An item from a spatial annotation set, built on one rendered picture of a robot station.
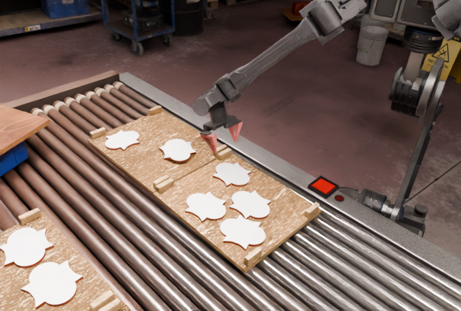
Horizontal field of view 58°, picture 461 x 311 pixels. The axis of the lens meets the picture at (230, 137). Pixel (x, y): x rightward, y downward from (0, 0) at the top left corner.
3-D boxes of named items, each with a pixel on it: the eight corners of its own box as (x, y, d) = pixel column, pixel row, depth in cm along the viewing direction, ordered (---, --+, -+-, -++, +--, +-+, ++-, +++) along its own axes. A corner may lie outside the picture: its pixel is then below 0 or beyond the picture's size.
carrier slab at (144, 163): (162, 112, 180) (161, 109, 179) (229, 154, 157) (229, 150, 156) (88, 142, 159) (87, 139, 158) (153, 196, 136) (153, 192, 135)
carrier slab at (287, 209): (230, 155, 156) (230, 152, 155) (321, 212, 133) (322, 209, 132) (153, 196, 135) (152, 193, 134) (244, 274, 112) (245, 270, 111)
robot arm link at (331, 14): (375, 7, 104) (353, -28, 103) (328, 40, 108) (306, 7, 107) (358, 12, 147) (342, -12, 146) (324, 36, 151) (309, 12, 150)
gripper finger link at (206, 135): (232, 148, 142) (226, 123, 139) (216, 157, 138) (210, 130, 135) (219, 145, 147) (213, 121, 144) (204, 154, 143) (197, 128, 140)
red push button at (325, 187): (320, 180, 147) (321, 178, 146) (335, 189, 143) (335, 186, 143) (310, 188, 143) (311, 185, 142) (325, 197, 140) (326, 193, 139)
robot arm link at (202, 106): (244, 94, 135) (229, 71, 134) (229, 106, 125) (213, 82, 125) (219, 111, 142) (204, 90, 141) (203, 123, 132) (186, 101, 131)
